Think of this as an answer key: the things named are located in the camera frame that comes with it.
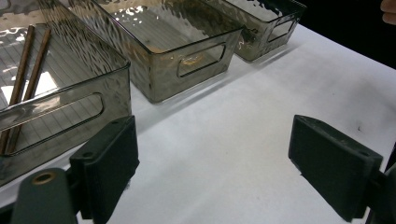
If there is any smoky transparent plastic bin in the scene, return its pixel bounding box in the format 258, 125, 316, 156
202, 0, 307, 63
0, 0, 132, 188
59, 0, 246, 105

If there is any dark brown chopstick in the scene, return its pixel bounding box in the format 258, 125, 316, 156
0, 24, 35, 154
6, 27, 52, 155

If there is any black curtain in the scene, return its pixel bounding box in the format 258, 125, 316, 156
297, 0, 396, 70

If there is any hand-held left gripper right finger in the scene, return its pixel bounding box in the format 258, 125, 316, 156
288, 114, 384, 223

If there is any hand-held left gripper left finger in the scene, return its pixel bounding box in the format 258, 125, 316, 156
68, 115, 140, 224

